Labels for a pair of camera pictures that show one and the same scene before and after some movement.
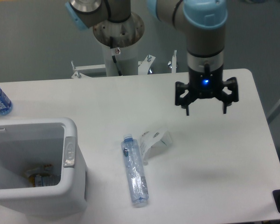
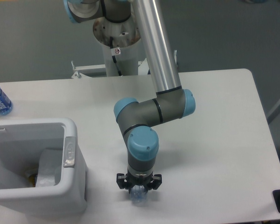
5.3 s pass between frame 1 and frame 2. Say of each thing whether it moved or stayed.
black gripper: moved
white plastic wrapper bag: moved
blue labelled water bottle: stayed
